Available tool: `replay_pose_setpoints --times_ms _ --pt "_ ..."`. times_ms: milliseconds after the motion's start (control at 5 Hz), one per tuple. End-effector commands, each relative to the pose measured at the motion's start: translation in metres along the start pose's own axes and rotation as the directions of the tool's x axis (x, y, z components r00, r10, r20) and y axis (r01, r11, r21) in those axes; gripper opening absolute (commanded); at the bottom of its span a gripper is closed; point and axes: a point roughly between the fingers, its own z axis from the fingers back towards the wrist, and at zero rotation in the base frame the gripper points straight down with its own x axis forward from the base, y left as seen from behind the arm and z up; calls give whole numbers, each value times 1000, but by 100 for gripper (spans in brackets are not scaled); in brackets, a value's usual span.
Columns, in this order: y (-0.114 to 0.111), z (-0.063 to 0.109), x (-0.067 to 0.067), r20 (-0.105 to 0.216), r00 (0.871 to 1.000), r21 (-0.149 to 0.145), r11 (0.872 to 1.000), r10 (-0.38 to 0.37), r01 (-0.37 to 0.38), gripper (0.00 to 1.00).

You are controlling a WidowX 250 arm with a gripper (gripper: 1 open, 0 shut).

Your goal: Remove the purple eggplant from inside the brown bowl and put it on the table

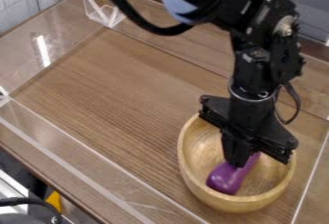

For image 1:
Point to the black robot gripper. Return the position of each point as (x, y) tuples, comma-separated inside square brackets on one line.
[(250, 127)]

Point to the purple toy eggplant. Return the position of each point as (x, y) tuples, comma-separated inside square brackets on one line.
[(227, 177)]

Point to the brown wooden bowl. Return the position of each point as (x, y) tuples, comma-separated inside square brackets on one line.
[(199, 155)]

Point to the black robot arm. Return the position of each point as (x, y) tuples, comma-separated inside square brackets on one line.
[(263, 31)]

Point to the yellow object under table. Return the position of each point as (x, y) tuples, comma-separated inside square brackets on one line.
[(54, 200)]

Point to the clear acrylic tray wall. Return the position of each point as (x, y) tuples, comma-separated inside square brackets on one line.
[(96, 100)]

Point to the clear acrylic corner bracket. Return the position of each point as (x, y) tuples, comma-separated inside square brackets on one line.
[(107, 15)]

